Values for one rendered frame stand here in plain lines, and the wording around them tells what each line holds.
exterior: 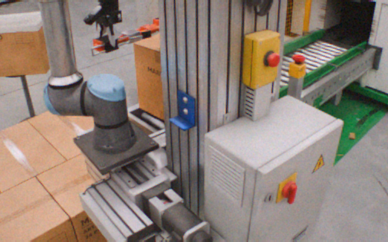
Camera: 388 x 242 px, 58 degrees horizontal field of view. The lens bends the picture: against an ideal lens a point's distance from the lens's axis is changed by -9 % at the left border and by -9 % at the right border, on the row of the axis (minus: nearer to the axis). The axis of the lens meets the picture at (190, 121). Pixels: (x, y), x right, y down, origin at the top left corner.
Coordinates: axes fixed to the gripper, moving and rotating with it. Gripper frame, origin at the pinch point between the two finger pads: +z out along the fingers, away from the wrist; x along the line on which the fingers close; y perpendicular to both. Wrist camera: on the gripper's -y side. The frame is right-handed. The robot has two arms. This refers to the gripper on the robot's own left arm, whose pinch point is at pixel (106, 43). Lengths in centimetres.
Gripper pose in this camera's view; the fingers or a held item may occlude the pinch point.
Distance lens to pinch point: 165.7
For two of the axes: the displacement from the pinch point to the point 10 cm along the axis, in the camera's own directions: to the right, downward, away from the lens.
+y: 6.8, -3.9, 6.2
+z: 0.1, 8.5, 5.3
